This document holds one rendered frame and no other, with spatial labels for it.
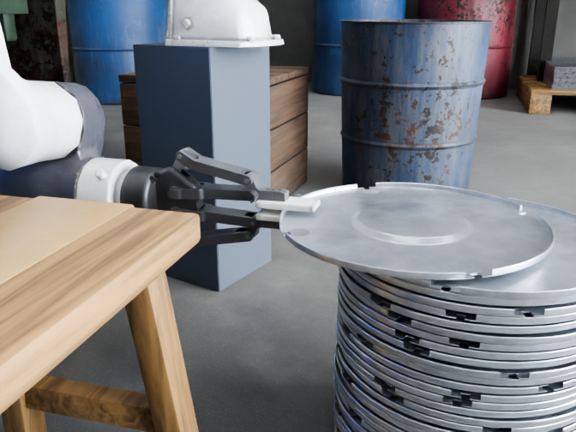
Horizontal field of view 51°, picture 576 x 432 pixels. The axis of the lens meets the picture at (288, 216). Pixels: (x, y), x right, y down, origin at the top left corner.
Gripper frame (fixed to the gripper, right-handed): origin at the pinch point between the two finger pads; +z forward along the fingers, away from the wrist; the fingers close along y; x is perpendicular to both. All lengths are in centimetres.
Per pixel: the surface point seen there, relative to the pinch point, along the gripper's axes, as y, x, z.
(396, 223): 0.4, -2.1, 12.8
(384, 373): -12.2, -11.4, 13.5
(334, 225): -0.2, -3.0, 6.3
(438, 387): -10.8, -14.4, 18.9
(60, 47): 13, 64, -77
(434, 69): 7, 98, 9
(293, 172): -23, 98, -29
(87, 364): -28.9, 2.9, -33.0
